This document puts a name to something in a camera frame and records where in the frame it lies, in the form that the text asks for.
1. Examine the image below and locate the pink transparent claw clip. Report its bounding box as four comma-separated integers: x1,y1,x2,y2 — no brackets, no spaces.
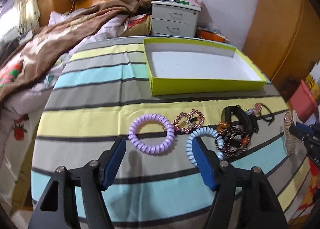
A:
283,112,296,156

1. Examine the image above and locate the black elastic hair tie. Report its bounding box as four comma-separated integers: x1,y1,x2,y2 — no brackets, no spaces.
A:
257,103,275,126

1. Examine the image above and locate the small pink hair clip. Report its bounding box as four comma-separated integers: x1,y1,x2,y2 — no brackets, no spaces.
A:
245,103,263,116

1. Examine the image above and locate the black smart wristband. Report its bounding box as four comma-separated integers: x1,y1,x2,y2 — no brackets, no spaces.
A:
221,105,259,134

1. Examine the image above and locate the dark red beaded bracelet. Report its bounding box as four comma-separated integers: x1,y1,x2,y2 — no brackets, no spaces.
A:
214,121,252,158

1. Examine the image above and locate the blue spiral hair tie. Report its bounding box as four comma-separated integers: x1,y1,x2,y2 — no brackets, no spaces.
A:
185,126,225,169

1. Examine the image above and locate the purple spiral hair tie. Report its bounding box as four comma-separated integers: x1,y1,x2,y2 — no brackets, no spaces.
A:
128,113,175,156

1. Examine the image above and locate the pink plastic basket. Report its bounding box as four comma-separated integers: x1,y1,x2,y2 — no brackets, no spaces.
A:
290,80,319,122

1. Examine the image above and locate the wooden wardrobe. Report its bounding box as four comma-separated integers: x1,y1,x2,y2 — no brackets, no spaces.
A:
242,0,319,99

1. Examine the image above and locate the pink rhinestone hair clip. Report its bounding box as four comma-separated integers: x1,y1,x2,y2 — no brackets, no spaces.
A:
172,109,205,134

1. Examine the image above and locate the striped tablecloth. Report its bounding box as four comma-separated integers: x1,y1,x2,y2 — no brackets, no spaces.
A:
31,37,311,228

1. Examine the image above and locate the orange storage box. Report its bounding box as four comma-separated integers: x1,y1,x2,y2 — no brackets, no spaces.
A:
197,29,230,44

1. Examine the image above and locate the lime green cardboard box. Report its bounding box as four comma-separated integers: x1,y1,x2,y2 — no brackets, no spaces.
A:
143,37,267,96

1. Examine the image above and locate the brown fleece blanket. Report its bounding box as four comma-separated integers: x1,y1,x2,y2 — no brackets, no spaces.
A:
1,0,139,105

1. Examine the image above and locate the grey two-drawer nightstand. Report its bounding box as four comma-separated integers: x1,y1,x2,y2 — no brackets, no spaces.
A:
151,0,201,38

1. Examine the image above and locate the yellow pillow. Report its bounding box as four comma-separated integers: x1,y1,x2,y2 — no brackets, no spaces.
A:
119,15,152,37

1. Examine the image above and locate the dotted window curtain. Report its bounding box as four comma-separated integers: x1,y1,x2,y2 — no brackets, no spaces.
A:
15,0,41,40

